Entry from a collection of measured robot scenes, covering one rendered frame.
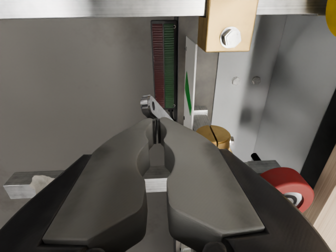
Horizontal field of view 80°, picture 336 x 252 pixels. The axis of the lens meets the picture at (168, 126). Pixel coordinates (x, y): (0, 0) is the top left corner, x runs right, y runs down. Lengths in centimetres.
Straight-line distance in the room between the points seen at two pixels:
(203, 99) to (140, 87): 76
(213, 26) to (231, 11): 2
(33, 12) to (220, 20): 19
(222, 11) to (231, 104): 34
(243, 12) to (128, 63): 93
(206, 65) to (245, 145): 31
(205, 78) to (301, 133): 22
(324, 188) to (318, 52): 23
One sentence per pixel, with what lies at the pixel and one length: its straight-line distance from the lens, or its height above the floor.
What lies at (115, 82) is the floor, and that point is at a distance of 117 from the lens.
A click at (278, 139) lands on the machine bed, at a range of 54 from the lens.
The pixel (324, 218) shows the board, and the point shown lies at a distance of 43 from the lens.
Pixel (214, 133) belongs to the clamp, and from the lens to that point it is 30.
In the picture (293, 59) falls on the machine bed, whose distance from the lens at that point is 50.
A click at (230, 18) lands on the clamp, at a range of 24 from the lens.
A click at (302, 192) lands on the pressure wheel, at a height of 91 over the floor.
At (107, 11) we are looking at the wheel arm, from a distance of 24.
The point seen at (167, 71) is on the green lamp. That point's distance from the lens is 40.
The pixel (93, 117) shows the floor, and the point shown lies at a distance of 129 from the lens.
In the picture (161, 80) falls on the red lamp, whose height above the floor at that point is 70.
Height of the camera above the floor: 109
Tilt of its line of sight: 60 degrees down
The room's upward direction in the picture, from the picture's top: 174 degrees clockwise
